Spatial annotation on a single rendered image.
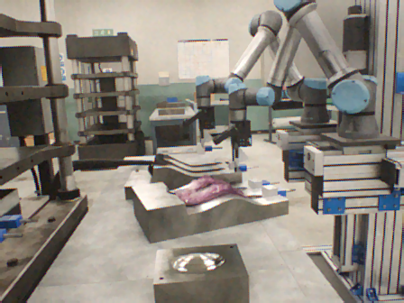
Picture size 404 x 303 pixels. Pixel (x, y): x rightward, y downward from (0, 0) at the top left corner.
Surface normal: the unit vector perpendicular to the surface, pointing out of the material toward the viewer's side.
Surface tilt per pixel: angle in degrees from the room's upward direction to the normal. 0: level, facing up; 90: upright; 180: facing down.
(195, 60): 90
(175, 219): 90
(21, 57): 90
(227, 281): 90
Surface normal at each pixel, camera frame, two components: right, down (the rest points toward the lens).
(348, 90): -0.50, 0.30
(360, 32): 0.02, 0.20
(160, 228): 0.37, 0.17
